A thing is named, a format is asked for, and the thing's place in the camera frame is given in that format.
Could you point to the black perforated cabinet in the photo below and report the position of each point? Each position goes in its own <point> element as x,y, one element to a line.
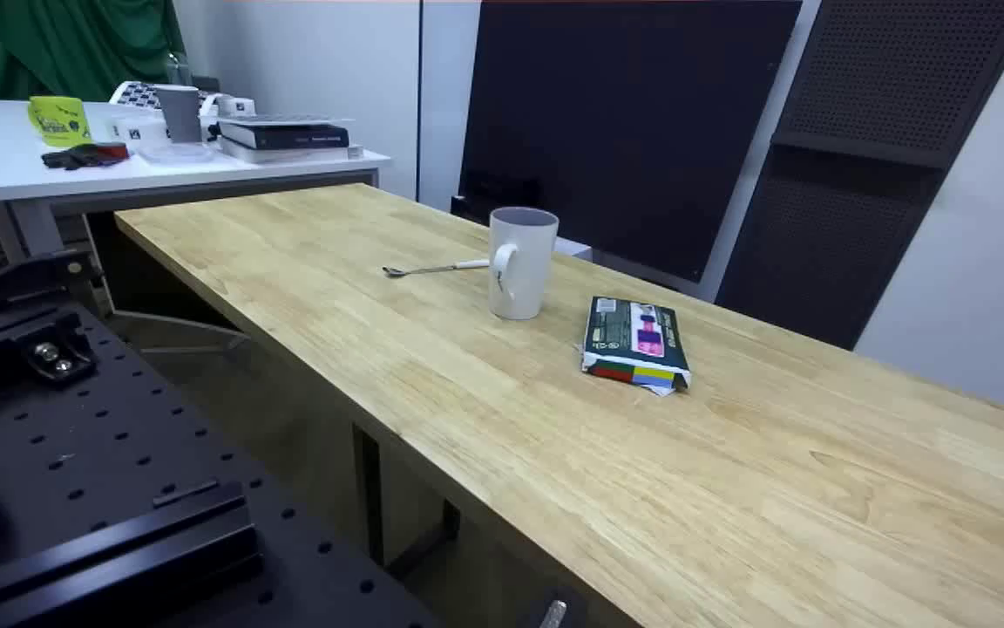
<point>862,177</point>

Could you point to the white book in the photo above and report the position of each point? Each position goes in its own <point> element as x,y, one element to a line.
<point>295,152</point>

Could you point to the dark wall panel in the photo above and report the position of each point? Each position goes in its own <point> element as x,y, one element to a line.
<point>617,116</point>

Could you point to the small white device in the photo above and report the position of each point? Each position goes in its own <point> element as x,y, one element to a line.
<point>229,106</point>

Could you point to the small white block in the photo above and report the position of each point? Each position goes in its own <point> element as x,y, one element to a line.
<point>574,248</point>

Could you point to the white side table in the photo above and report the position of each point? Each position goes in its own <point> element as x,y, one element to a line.
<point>14,162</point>

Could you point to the black and red gloves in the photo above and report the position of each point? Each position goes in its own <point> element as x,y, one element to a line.
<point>84,156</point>

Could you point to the black equipment frame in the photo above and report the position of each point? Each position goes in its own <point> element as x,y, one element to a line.
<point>14,283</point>

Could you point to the black aluminium rail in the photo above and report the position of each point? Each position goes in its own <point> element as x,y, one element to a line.
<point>94,561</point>

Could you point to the white ceramic mug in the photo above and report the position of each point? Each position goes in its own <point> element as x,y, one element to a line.
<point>522,274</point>

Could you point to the grey cup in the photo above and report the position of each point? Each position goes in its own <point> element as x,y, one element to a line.
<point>184,112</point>

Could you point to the green curtain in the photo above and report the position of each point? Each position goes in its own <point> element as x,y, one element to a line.
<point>49,46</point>

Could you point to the white patterned box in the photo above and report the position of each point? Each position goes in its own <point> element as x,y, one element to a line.
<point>138,116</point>

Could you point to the yellow-green packet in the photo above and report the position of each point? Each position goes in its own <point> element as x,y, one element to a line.
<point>57,119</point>

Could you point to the black book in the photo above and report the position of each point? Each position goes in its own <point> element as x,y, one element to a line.
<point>285,134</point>

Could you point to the black mounting bracket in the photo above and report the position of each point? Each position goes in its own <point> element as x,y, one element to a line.
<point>57,359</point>

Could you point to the white frame post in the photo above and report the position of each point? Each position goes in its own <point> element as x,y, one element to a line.
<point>758,152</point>

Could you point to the black perforated breadboard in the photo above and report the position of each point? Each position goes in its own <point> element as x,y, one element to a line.
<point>94,441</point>

